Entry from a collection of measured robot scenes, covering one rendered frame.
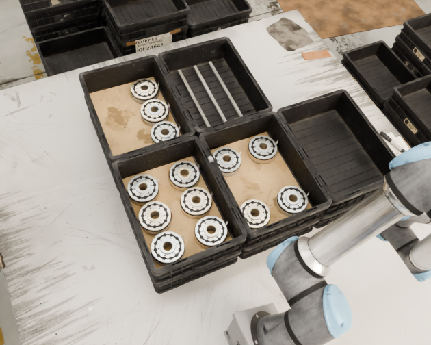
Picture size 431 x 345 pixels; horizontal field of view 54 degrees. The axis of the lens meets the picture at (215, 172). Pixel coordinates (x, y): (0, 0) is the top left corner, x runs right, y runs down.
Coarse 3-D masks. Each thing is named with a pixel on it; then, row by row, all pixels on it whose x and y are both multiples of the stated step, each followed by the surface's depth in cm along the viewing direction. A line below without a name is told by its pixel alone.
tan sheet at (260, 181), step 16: (240, 144) 154; (224, 160) 150; (272, 160) 152; (240, 176) 148; (256, 176) 148; (272, 176) 149; (288, 176) 149; (240, 192) 144; (256, 192) 145; (272, 192) 145; (272, 208) 142
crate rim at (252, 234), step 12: (240, 120) 147; (252, 120) 148; (276, 120) 149; (204, 132) 144; (216, 132) 144; (288, 132) 146; (204, 144) 141; (300, 156) 142; (216, 168) 137; (312, 168) 140; (228, 192) 133; (324, 192) 135; (324, 204) 133; (240, 216) 129; (300, 216) 130; (264, 228) 127; (276, 228) 130
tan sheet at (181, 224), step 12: (156, 168) 146; (168, 168) 147; (168, 180) 144; (168, 192) 142; (180, 192) 142; (132, 204) 139; (168, 204) 140; (156, 216) 137; (180, 216) 138; (168, 228) 136; (180, 228) 136; (192, 228) 136; (192, 240) 134; (192, 252) 132; (156, 264) 129
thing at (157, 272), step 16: (176, 144) 140; (128, 160) 136; (208, 160) 138; (224, 192) 132; (128, 208) 127; (240, 224) 127; (144, 240) 122; (240, 240) 125; (192, 256) 121; (208, 256) 124; (160, 272) 118
